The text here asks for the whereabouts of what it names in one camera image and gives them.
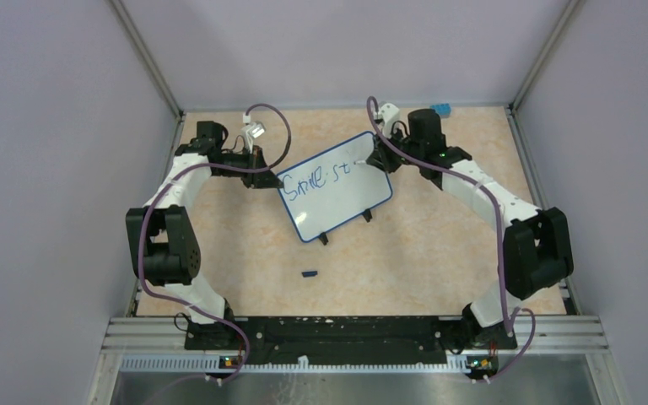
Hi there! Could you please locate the purple cable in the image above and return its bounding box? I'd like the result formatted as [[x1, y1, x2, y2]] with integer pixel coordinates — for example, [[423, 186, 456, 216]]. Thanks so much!
[[366, 95, 537, 383], [137, 102, 293, 386]]

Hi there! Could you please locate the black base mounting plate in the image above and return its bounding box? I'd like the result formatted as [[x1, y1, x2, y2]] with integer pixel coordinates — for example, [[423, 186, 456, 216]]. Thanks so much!
[[184, 316, 517, 365]]

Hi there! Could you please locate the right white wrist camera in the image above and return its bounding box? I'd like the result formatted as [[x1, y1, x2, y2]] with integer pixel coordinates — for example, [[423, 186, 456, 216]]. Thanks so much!
[[374, 102, 400, 138]]

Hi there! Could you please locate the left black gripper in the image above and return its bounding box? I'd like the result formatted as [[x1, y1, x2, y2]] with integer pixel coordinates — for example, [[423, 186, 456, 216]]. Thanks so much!
[[214, 144, 284, 189]]

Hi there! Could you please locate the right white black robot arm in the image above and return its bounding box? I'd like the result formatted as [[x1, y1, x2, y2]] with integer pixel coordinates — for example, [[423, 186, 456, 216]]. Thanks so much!
[[365, 100, 574, 348]]

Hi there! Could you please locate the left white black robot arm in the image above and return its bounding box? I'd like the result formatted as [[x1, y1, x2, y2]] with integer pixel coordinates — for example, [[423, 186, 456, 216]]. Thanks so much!
[[126, 121, 283, 349]]

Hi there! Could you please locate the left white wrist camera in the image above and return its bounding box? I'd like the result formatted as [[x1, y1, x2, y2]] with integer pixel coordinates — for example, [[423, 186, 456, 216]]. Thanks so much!
[[240, 113, 266, 153]]

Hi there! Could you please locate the blue toy brick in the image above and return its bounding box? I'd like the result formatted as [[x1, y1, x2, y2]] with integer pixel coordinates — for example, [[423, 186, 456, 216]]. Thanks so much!
[[430, 103, 452, 118]]

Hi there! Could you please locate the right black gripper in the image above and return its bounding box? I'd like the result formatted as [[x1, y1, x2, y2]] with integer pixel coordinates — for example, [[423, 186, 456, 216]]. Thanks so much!
[[368, 124, 423, 176]]

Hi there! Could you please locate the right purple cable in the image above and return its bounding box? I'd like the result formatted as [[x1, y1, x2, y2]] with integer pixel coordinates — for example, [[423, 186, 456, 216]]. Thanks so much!
[[366, 95, 537, 383]]

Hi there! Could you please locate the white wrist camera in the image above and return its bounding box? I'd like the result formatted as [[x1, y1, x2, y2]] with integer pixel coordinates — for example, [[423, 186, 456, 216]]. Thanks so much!
[[240, 113, 266, 153], [374, 102, 400, 138]]

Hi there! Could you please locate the blue framed whiteboard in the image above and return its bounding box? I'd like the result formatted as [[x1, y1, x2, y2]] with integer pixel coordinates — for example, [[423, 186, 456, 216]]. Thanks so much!
[[277, 131, 393, 243]]

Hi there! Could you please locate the white slotted cable duct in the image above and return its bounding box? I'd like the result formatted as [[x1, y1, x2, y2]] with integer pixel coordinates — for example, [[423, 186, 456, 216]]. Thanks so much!
[[119, 354, 470, 374]]

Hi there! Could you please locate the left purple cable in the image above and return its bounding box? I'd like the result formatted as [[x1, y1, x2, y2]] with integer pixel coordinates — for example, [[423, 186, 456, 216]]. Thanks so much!
[[137, 102, 293, 386]]

